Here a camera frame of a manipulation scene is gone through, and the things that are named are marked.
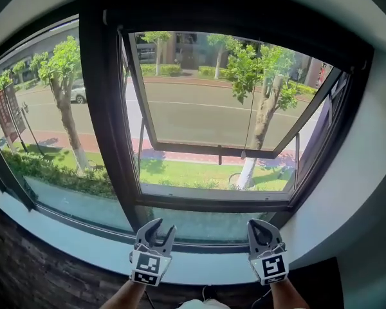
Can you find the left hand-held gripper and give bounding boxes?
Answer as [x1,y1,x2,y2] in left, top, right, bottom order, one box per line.
[129,218,177,286]

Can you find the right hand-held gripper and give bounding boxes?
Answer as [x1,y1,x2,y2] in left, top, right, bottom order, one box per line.
[246,218,290,286]

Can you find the dark framed window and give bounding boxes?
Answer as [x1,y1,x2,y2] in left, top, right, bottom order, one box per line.
[78,0,375,236]

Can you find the person's left forearm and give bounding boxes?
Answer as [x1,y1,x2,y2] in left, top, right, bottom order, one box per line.
[98,279,147,309]

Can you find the person's right forearm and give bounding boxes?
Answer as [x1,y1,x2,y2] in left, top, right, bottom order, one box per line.
[269,279,307,309]

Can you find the white window sill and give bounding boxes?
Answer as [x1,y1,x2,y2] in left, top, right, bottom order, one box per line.
[0,175,342,286]

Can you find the open glass window sash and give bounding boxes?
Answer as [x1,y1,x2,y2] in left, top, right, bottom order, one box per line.
[127,31,343,165]

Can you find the fixed glass window pane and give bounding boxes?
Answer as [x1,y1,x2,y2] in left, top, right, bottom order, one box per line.
[0,15,133,234]

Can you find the person's white shorts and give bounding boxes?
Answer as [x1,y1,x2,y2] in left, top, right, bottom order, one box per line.
[176,297,230,309]

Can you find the white trunk street tree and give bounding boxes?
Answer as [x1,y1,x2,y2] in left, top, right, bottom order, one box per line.
[28,35,91,176]
[225,42,300,191]

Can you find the green hedge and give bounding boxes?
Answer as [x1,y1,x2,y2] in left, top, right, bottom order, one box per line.
[1,149,116,200]

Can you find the white parked car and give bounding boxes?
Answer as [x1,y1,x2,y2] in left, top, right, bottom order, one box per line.
[69,82,87,105]

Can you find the grey building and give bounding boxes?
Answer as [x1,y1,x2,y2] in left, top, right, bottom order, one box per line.
[135,32,232,71]

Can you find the red street sign board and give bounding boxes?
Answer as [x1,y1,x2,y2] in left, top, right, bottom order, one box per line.
[0,82,28,145]

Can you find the thin screen pull cord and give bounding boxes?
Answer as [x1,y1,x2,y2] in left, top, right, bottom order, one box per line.
[241,39,262,160]

